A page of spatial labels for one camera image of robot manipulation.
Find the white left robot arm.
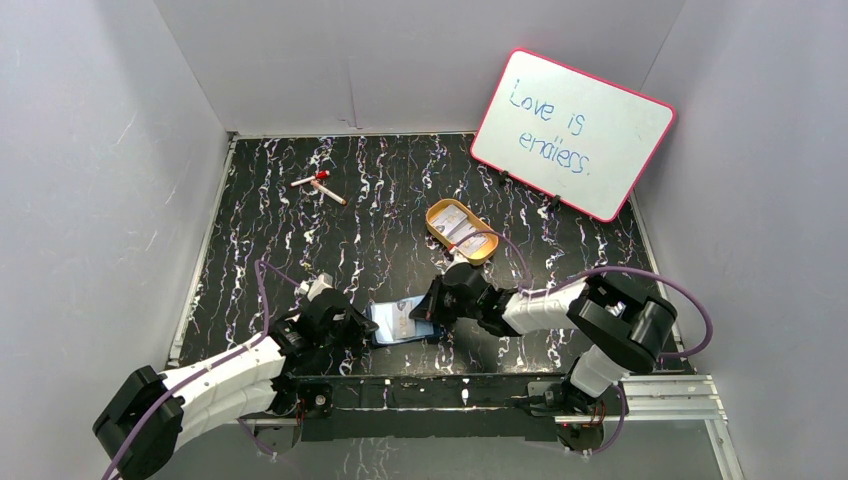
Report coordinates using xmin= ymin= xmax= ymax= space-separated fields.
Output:
xmin=92 ymin=287 xmax=378 ymax=479

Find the pink framed whiteboard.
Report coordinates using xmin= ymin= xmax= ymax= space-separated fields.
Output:
xmin=470 ymin=49 xmax=677 ymax=222

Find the yellow oval tray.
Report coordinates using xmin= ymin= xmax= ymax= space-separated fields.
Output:
xmin=425 ymin=198 xmax=499 ymax=266

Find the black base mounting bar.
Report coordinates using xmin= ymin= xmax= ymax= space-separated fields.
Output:
xmin=231 ymin=374 xmax=664 ymax=444

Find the red capped marker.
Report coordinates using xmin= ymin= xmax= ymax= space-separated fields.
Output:
xmin=290 ymin=170 xmax=330 ymax=188

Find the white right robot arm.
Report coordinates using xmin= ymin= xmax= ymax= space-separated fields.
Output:
xmin=410 ymin=263 xmax=677 ymax=414

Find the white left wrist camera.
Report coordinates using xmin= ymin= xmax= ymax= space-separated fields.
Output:
xmin=296 ymin=272 xmax=334 ymax=301

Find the blue leather card holder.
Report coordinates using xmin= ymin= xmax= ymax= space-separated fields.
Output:
xmin=366 ymin=295 xmax=445 ymax=346

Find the orange capped marker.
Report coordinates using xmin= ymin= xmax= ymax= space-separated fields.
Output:
xmin=310 ymin=180 xmax=347 ymax=205

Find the silver credit card stack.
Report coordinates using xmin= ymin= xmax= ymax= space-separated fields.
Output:
xmin=431 ymin=204 xmax=487 ymax=256

